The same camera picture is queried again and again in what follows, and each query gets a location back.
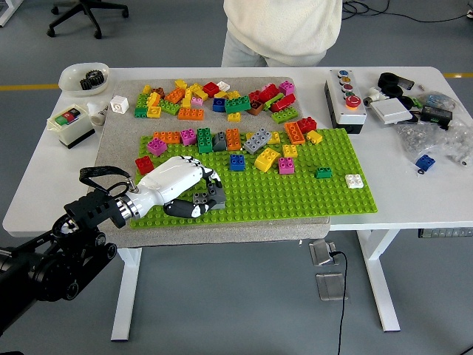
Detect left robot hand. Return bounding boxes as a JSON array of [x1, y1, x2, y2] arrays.
[[129, 155, 223, 219]]

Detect grey two-by-four brick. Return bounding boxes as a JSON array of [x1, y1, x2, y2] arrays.
[[242, 127, 273, 155], [191, 191, 227, 212]]

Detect grey slope brick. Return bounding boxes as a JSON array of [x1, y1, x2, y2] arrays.
[[206, 183, 227, 203], [211, 131, 228, 152]]

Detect green baseplate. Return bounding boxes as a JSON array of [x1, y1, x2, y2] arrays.
[[129, 127, 378, 230]]

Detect red two-by-two brick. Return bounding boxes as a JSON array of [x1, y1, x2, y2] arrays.
[[135, 155, 155, 175], [202, 81, 222, 99], [295, 115, 318, 135]]

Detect orange two-by-four brick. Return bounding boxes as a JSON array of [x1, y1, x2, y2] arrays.
[[153, 130, 182, 145], [177, 107, 205, 121]]

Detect pink two-by-two brick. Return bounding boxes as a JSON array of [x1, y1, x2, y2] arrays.
[[180, 127, 197, 147]]

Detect dark green two-by-four brick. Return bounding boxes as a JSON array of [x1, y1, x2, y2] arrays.
[[224, 95, 253, 115], [196, 126, 214, 155]]

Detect grey-brown mat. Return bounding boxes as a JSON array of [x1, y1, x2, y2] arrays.
[[92, 76, 332, 251]]

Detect white cube box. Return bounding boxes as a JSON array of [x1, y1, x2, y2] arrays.
[[109, 95, 130, 115]]

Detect white plastic tube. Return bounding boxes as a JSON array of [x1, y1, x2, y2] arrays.
[[86, 101, 110, 126]]

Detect yellow arch brick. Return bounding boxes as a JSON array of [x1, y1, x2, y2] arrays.
[[253, 147, 282, 173]]

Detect white table leg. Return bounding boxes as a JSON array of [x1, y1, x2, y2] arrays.
[[110, 247, 143, 342], [356, 229, 402, 333]]

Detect lime green flat plate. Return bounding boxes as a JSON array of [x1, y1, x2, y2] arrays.
[[262, 92, 285, 112]]

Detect red two-by-four brick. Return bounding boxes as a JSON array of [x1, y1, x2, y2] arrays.
[[269, 92, 298, 113], [257, 83, 281, 104]]

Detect lime green two-by-four brick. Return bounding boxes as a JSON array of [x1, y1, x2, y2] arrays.
[[270, 106, 300, 125]]

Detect orange upturned long brick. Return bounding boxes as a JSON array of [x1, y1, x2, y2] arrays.
[[282, 121, 306, 146]]

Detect white plastic bowl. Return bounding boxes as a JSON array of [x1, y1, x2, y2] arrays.
[[58, 61, 111, 98]]

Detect metal floor socket box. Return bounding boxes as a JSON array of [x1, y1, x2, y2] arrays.
[[309, 239, 338, 267], [315, 272, 348, 302]]

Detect white two-by-two brick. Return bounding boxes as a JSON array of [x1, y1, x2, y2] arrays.
[[343, 172, 365, 190]]

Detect black office chair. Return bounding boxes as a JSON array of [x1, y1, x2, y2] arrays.
[[47, 0, 130, 40]]

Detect person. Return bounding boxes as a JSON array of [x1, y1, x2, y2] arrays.
[[221, 0, 343, 68]]

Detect push-button control box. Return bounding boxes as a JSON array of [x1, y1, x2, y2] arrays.
[[324, 68, 368, 135]]

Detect white pipe connector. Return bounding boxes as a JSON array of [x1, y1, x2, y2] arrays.
[[362, 87, 389, 109]]

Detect white furniture foot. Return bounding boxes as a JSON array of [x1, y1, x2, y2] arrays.
[[0, 0, 24, 27]]

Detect clear bag of screws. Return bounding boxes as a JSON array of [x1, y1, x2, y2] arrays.
[[395, 121, 450, 163]]

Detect black power adapter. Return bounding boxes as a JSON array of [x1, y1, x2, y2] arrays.
[[420, 105, 454, 131]]

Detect table height control panel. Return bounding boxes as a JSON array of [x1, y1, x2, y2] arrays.
[[418, 227, 473, 239]]

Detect clear bag blue parts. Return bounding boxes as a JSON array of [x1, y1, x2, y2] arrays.
[[415, 90, 457, 112]]

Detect clear bag metal parts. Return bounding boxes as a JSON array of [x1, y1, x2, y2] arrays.
[[441, 118, 473, 169]]

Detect switch box green red buttons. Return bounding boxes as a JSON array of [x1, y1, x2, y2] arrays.
[[47, 103, 96, 150]]

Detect black power cable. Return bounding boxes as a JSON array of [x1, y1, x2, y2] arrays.
[[328, 250, 350, 355]]

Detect white flat switch plate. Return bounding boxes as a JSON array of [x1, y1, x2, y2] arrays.
[[369, 98, 414, 126]]

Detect black floor cable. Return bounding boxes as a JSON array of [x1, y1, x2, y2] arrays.
[[341, 0, 473, 23]]

